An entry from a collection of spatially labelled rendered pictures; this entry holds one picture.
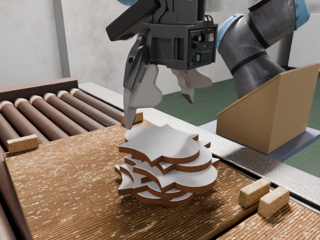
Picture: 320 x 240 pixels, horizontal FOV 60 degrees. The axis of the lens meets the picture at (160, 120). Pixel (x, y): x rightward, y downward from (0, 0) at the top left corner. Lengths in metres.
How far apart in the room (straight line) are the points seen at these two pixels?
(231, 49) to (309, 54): 5.41
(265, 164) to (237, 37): 0.38
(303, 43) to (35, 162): 5.95
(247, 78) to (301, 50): 5.49
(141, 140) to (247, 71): 0.46
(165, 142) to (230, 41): 0.48
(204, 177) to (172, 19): 0.22
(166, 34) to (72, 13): 2.72
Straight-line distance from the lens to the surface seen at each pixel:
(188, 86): 0.46
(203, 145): 0.47
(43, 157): 0.62
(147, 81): 0.37
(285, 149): 0.81
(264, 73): 0.82
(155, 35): 0.37
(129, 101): 0.37
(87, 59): 3.14
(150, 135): 0.47
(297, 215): 0.48
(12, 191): 0.57
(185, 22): 0.36
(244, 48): 0.84
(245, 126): 0.78
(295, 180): 0.60
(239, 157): 0.64
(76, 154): 0.61
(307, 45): 6.23
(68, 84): 1.17
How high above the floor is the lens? 1.22
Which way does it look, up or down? 22 degrees down
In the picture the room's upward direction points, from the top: straight up
